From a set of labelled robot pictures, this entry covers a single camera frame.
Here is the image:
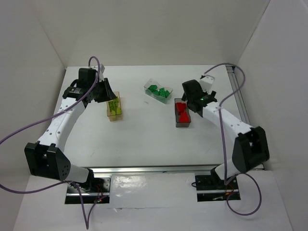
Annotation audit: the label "lime curved lego brick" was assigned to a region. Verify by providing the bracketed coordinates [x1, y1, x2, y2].
[108, 97, 122, 116]

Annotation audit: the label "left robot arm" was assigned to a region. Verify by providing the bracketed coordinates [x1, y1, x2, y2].
[25, 65, 116, 191]

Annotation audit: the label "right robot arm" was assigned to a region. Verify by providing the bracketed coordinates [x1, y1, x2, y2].
[182, 80, 270, 184]

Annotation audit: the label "red legos in grey bin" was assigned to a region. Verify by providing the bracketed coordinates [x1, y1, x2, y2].
[175, 103, 190, 123]

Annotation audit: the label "orange transparent container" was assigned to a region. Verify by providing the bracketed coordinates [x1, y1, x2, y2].
[106, 91, 123, 122]

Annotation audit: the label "grey transparent container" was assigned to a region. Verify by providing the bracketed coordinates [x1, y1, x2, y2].
[174, 98, 191, 128]

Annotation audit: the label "green flat long lego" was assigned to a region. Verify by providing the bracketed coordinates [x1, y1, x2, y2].
[156, 88, 170, 98]

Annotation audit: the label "green lego in clear bin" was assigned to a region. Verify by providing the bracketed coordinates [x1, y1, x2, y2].
[148, 85, 157, 92]

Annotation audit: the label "clear transparent container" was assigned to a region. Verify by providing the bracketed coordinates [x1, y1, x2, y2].
[144, 78, 173, 104]

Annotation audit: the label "aluminium rail right side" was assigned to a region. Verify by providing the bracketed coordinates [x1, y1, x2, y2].
[226, 65, 250, 124]

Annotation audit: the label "aluminium rail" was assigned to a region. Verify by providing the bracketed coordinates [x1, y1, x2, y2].
[87, 165, 217, 176]
[226, 65, 250, 124]

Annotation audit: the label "aluminium rail front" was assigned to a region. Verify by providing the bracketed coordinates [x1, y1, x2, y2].
[87, 165, 217, 176]

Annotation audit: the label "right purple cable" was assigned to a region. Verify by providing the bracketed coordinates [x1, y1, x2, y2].
[202, 63, 262, 216]

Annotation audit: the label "purple cable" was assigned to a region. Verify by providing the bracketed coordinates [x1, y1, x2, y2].
[202, 63, 262, 216]
[0, 56, 101, 230]

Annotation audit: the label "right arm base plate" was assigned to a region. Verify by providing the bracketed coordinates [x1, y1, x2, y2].
[191, 175, 241, 202]

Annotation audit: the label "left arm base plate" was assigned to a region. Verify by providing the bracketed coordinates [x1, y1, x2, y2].
[64, 175, 111, 205]

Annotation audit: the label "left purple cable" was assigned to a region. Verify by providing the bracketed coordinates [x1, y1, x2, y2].
[0, 56, 101, 230]

